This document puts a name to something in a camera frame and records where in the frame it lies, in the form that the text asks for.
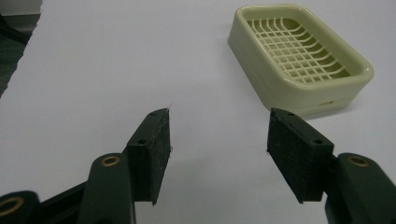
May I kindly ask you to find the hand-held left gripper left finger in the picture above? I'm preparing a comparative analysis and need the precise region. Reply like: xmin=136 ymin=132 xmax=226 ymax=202
xmin=122 ymin=107 xmax=172 ymax=206

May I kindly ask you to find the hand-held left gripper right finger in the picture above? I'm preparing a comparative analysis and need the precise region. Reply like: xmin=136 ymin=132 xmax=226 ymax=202
xmin=266 ymin=107 xmax=335 ymax=204

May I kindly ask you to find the cream plastic soap dish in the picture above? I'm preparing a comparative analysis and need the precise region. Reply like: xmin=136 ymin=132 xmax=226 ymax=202
xmin=227 ymin=3 xmax=375 ymax=118

